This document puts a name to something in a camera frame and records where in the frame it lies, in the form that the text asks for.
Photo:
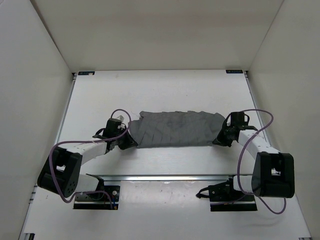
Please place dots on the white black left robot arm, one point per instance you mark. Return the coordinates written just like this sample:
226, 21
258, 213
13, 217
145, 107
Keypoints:
61, 171

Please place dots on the blue label sticker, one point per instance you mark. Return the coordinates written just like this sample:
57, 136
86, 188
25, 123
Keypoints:
234, 71
86, 73

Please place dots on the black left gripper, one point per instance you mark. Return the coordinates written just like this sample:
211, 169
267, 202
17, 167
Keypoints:
129, 143

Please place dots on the grey pleated skirt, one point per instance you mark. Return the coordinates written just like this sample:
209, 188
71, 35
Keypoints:
176, 129

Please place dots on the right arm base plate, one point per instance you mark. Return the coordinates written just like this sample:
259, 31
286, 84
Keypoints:
224, 198

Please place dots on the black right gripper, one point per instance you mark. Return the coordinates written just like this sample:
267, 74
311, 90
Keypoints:
219, 140

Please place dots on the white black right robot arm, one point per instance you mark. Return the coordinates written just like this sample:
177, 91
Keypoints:
273, 173

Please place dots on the blue label sticker right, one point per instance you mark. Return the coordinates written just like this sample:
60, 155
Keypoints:
234, 71

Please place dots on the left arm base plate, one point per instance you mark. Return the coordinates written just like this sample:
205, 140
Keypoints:
100, 201

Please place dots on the blue label sticker left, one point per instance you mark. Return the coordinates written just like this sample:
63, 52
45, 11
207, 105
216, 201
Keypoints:
86, 73

